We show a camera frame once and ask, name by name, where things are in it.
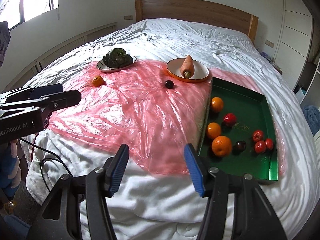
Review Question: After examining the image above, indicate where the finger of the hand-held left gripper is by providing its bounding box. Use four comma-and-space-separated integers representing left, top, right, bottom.
0, 83, 64, 105
15, 89, 82, 123

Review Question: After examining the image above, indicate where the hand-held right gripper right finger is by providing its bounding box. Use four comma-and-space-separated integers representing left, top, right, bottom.
184, 144, 290, 240

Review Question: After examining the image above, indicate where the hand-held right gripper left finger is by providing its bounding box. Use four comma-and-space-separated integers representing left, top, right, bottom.
32, 144, 130, 240

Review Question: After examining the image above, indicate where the green rectangular tray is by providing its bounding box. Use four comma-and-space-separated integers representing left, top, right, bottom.
196, 77, 279, 186

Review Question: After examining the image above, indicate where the person's left hand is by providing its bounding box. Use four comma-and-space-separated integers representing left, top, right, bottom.
0, 140, 23, 198

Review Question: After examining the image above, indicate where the patterned white plate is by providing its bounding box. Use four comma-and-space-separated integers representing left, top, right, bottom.
96, 56, 137, 73

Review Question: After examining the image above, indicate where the pink plastic sheet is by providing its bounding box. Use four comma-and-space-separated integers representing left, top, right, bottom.
47, 59, 287, 175

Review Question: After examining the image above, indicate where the dark green leafy vegetable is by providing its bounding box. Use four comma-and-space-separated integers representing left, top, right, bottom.
102, 48, 133, 68

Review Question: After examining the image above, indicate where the white plate with orange rim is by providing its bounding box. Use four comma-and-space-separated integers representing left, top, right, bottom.
166, 58, 210, 82

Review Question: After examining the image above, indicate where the orange carrot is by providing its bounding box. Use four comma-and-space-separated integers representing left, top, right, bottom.
180, 55, 195, 78

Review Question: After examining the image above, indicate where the blue towel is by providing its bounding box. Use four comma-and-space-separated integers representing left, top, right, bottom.
303, 105, 320, 137

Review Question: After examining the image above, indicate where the white paper bag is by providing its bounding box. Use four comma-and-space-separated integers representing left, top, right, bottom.
294, 84, 306, 100

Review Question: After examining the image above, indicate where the cluttered bedside table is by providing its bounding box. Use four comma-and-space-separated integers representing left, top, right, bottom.
260, 52, 283, 75

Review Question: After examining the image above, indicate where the wooden headboard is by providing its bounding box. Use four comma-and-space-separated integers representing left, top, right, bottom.
135, 0, 259, 44

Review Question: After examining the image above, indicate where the white wardrobe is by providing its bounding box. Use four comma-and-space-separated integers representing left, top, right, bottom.
274, 0, 320, 105

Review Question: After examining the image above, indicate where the black cable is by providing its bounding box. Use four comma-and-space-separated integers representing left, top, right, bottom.
21, 137, 73, 193

